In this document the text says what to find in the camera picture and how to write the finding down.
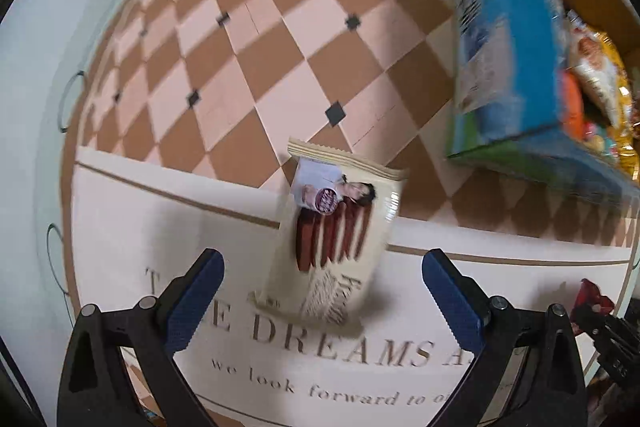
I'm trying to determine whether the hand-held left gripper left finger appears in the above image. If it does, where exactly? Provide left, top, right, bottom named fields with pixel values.
left=56, top=248, right=226, bottom=427

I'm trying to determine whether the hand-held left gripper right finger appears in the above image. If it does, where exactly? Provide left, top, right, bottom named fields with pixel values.
left=421, top=248, right=588, bottom=427

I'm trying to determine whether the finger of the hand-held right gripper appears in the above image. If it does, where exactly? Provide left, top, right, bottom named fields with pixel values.
left=571, top=306, right=640, bottom=354

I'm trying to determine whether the red snack packet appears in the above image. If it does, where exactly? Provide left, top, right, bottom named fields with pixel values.
left=572, top=279, right=617, bottom=335

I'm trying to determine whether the cream wafer packet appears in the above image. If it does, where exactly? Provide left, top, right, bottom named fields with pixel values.
left=248, top=138, right=410, bottom=335

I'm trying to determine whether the orange red snack bag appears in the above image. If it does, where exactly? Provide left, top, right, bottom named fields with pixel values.
left=561, top=71, right=587, bottom=142

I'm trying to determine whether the blue cardboard box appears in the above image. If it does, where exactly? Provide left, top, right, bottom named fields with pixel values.
left=445, top=0, right=640, bottom=208

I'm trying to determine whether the yellow snack bag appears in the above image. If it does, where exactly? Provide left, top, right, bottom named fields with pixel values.
left=565, top=12, right=633, bottom=132

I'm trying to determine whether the checkered printed table mat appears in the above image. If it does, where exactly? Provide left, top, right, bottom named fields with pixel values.
left=60, top=0, right=640, bottom=427

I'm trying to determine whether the thin black cable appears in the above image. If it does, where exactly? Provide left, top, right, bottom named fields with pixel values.
left=46, top=71, right=90, bottom=308

